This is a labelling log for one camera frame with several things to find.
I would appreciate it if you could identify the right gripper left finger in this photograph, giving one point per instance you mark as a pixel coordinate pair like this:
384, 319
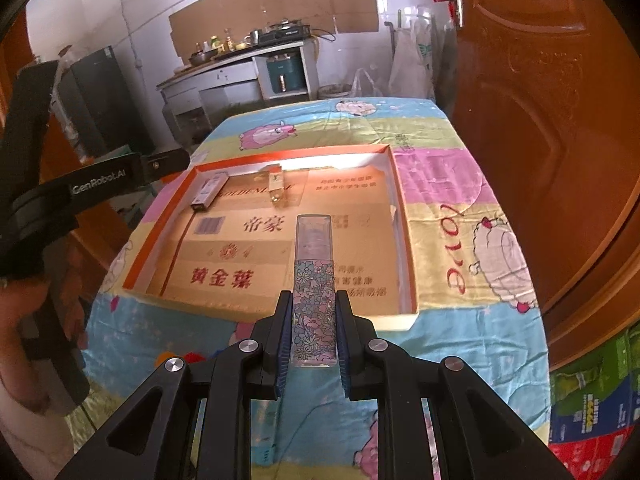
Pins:
274, 335

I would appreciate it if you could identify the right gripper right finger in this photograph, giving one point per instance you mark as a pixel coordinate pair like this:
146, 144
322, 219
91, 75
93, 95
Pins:
353, 333

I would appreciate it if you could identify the floral transparent rectangular box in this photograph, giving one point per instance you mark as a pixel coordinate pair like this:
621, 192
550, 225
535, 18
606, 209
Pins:
313, 311

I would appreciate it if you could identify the red bottle cap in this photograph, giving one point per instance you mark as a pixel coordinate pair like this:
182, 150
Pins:
193, 358

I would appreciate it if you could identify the white cartoon rectangular box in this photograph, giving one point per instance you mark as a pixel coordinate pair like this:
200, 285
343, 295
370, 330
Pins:
208, 192

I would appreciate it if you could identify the gold rectangular box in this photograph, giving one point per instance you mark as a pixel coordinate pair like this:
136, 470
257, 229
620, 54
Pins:
275, 185

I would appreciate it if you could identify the plain orange bottle cap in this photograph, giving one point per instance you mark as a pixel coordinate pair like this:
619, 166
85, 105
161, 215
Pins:
163, 357

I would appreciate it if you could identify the person's left hand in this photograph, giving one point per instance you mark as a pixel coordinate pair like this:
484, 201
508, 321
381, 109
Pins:
42, 321

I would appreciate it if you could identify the shallow orange-rimmed cardboard tray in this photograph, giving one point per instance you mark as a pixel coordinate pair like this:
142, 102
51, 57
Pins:
233, 259

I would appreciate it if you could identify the dark cabinet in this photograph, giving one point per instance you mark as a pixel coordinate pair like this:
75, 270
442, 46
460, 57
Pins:
97, 101

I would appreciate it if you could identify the white kitchen counter cabinet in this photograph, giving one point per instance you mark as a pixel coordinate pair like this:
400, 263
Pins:
197, 100

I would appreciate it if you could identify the green cardboard carton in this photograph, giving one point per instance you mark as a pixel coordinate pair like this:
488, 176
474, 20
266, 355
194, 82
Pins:
595, 405

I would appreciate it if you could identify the white plastic sack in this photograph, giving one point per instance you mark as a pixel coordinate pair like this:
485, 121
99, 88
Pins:
412, 74

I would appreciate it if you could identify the teal air fryer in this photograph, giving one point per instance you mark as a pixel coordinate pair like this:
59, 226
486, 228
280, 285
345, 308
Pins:
286, 72

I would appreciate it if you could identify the black gas stove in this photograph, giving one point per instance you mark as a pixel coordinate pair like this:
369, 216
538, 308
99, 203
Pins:
283, 33

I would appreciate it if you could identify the brown wooden door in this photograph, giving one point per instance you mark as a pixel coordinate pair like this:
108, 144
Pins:
548, 104

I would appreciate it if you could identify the cardboard wall panel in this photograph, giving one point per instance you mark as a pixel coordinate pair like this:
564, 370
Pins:
204, 19

